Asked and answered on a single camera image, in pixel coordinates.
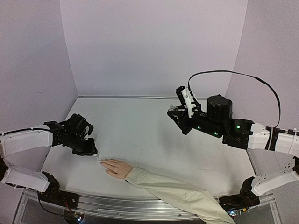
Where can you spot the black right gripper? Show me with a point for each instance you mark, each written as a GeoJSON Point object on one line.
{"type": "Point", "coordinates": [185, 120]}

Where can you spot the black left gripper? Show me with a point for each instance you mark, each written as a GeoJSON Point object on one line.
{"type": "Point", "coordinates": [90, 151]}

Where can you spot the clear glitter nail polish bottle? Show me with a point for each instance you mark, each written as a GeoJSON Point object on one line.
{"type": "Point", "coordinates": [173, 108]}

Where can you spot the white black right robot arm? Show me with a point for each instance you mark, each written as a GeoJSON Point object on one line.
{"type": "Point", "coordinates": [244, 134]}

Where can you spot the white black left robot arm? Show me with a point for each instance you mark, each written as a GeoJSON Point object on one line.
{"type": "Point", "coordinates": [74, 133]}

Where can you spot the mannequin hand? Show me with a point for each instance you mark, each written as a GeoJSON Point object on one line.
{"type": "Point", "coordinates": [116, 168]}

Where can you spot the beige sleeve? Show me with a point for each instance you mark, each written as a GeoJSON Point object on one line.
{"type": "Point", "coordinates": [181, 195]}

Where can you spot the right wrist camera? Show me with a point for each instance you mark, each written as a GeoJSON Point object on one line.
{"type": "Point", "coordinates": [188, 100]}

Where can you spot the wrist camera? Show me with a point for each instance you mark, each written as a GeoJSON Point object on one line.
{"type": "Point", "coordinates": [88, 131]}
{"type": "Point", "coordinates": [188, 100]}

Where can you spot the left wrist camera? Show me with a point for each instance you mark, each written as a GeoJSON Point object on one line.
{"type": "Point", "coordinates": [88, 131]}

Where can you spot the aluminium base frame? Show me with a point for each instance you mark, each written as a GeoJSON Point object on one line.
{"type": "Point", "coordinates": [139, 131]}

